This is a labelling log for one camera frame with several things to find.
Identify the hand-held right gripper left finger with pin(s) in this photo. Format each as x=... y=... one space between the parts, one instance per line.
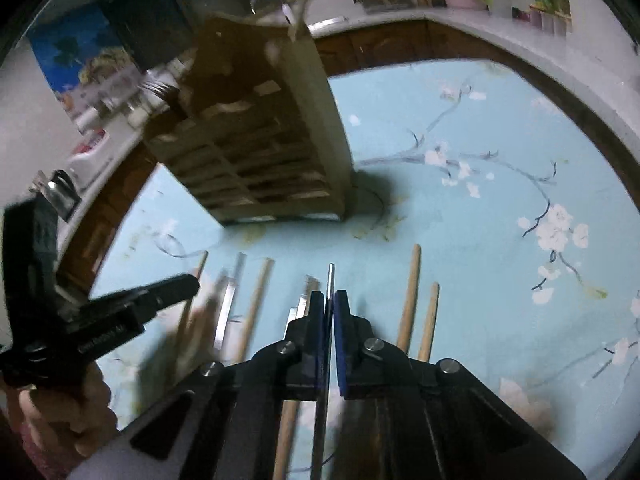
x=316 y=330

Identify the white rice cooker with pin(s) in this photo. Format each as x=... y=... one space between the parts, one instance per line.
x=97 y=155

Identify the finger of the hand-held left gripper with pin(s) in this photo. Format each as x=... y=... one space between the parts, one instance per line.
x=150 y=292

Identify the blue floral tablecloth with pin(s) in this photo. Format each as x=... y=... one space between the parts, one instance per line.
x=475 y=260

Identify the chrome faucet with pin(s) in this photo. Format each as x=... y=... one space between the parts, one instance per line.
x=259 y=2

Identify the fruit wall poster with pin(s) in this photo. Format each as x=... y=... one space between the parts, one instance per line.
x=75 y=55

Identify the metal chopstick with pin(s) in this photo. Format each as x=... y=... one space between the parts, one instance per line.
x=231 y=300
x=330 y=280
x=309 y=282

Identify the bundle of chopsticks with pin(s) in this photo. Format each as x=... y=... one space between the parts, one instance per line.
x=300 y=0

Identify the metal fork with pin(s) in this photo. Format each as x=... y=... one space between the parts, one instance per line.
x=161 y=91

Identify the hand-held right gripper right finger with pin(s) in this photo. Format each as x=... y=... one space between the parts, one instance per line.
x=342 y=335

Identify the dark window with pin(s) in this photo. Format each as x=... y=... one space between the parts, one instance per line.
x=150 y=20

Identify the thick wooden chopstick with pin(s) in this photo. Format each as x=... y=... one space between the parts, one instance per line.
x=260 y=290
x=411 y=290
x=430 y=320

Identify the wooden utensil holder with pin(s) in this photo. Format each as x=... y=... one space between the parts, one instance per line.
x=280 y=150

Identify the thin wooden chopstick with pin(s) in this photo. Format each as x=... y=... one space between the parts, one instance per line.
x=200 y=267

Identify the person's left forearm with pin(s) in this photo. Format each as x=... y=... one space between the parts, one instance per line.
x=25 y=455

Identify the person's left hand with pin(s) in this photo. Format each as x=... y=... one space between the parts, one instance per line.
x=60 y=410

